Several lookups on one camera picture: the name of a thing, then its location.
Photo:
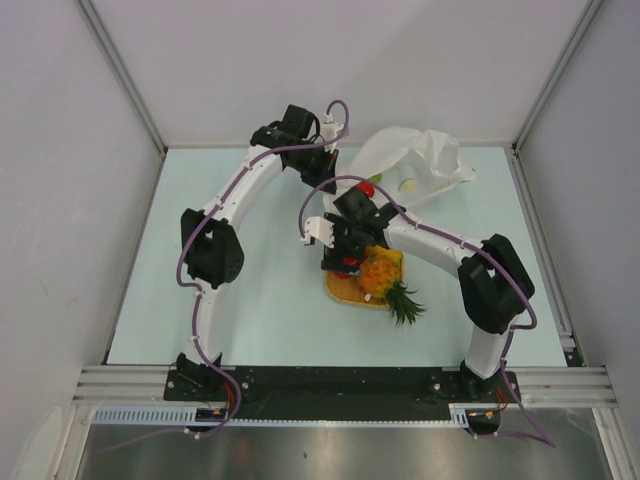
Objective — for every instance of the woven bamboo tray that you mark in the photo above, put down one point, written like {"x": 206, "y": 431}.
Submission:
{"x": 345, "y": 290}

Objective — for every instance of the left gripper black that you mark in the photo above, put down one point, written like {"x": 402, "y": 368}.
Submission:
{"x": 326, "y": 171}

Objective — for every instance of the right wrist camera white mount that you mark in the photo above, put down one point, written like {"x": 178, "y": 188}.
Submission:
{"x": 320, "y": 229}

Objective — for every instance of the right aluminium corner post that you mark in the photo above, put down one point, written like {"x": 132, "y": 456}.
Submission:
{"x": 560, "y": 67}

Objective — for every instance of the aluminium front rail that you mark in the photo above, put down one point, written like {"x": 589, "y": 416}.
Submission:
{"x": 553, "y": 387}

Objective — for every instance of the fake green fruit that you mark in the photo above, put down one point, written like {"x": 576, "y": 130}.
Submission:
{"x": 376, "y": 177}

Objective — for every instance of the fake mango yellow green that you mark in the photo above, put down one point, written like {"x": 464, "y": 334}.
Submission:
{"x": 397, "y": 257}

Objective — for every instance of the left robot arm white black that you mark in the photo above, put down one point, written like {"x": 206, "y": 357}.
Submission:
{"x": 212, "y": 256}

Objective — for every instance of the right aluminium side rail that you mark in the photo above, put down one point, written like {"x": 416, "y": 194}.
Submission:
{"x": 562, "y": 318}

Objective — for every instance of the fake pineapple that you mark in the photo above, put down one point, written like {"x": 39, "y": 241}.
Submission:
{"x": 381, "y": 279}

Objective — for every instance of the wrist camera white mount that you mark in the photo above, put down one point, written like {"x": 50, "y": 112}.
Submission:
{"x": 329, "y": 132}
{"x": 320, "y": 229}

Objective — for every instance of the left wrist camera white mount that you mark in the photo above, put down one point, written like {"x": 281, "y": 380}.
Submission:
{"x": 329, "y": 132}

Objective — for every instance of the left aluminium corner post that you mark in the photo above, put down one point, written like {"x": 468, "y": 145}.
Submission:
{"x": 117, "y": 65}

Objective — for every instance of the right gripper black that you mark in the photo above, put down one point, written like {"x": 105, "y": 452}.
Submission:
{"x": 333, "y": 256}

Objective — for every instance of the pale fake fruit slice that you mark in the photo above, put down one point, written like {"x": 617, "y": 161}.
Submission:
{"x": 407, "y": 185}

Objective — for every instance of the aluminium corner post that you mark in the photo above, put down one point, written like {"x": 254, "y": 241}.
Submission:
{"x": 117, "y": 65}
{"x": 560, "y": 67}

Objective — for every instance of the fake red bell pepper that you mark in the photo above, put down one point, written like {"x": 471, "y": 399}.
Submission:
{"x": 349, "y": 267}

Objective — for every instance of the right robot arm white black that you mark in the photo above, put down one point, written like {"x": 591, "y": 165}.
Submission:
{"x": 494, "y": 283}

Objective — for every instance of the white plastic bag lemon print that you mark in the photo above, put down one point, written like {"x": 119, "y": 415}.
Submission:
{"x": 431, "y": 157}

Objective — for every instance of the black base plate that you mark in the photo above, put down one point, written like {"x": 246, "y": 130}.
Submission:
{"x": 383, "y": 394}

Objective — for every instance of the small fake red apple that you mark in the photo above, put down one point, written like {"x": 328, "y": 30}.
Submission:
{"x": 368, "y": 189}

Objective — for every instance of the white slotted cable duct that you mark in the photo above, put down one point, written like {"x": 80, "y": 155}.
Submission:
{"x": 201, "y": 417}

